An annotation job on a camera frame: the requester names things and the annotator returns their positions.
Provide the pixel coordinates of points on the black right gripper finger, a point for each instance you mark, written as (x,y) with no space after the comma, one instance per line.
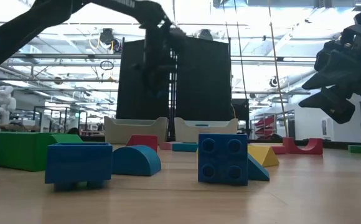
(330,81)
(333,101)

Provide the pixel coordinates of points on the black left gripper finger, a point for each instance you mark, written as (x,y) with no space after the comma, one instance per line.
(163,84)
(151,84)

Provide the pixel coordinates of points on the red cube block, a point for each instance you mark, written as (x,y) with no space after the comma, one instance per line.
(143,141)

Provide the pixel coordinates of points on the red arch block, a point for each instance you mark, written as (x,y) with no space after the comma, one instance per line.
(287,147)

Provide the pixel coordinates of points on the orange-red long block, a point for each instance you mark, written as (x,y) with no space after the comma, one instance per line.
(280,150)

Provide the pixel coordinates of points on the yellow wedge block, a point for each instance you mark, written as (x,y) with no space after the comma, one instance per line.
(263,155)

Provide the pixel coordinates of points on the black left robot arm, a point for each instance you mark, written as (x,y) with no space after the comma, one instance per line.
(12,34)

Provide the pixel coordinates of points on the black divider panel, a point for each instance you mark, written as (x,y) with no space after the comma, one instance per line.
(203,77)
(130,93)

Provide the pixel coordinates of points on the black ceiling device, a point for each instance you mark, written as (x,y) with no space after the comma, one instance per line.
(107,37)
(206,35)

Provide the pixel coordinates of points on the grey plastic bin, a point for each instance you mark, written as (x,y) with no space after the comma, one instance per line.
(137,132)

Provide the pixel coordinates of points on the round black-white ceiling device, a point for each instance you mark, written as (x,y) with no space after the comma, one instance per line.
(274,81)

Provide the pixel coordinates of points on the pink block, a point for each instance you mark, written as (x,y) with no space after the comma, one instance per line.
(166,146)

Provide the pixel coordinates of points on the white plastic bin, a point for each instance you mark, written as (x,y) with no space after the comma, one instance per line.
(205,135)

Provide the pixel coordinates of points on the blue flat block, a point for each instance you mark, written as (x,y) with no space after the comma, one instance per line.
(185,147)

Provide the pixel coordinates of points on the red shelf rack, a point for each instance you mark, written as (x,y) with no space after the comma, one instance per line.
(264,124)

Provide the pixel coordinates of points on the blue half-cylinder block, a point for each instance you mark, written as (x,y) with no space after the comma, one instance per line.
(135,163)

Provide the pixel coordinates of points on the black rectangular cabinet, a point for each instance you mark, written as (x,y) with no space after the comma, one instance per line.
(240,113)

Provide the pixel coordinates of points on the blue studded block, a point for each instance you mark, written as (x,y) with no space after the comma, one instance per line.
(222,160)
(77,163)

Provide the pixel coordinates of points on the green cube block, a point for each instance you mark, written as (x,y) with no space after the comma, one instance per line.
(67,139)

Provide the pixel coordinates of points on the blue wedge block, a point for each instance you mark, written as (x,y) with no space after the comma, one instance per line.
(255,172)

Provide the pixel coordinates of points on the green wedge block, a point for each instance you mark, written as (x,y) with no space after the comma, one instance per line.
(21,152)

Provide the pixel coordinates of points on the white wall box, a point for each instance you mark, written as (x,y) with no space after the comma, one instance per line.
(326,127)

